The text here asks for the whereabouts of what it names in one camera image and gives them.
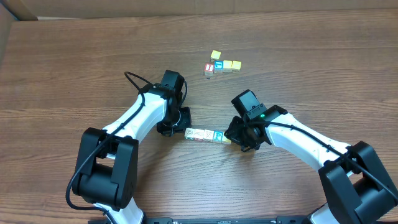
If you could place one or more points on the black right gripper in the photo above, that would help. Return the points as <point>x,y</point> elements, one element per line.
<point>234,132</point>

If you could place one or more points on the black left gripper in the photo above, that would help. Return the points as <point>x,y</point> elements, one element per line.
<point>184,120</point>

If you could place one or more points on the white block green side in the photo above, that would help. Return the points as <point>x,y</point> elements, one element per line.
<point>189,133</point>

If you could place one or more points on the white block red side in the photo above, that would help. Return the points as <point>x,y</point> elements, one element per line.
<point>199,134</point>

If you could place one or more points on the lone yellow block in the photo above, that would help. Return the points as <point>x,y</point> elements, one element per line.
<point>225,140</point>

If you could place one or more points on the blue letter P block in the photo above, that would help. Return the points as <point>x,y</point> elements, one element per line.
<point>217,136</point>

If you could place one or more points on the white letter W block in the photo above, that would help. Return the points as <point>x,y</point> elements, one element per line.
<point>208,135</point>

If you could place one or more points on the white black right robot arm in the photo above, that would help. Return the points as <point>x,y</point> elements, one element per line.
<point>357,186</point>

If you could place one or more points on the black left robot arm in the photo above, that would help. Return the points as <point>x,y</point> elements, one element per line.
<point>105,174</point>

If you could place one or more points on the red letter I block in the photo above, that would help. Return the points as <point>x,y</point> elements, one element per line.
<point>209,69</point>

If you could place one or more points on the yellow block row end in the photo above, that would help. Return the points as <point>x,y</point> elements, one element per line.
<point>236,66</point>

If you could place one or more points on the yellow block middle row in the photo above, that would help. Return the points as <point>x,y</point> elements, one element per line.
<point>227,66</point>

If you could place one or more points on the yellow block far top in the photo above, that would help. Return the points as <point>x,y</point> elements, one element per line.
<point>215,55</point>

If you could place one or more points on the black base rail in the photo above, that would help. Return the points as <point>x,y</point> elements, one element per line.
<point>276,220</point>

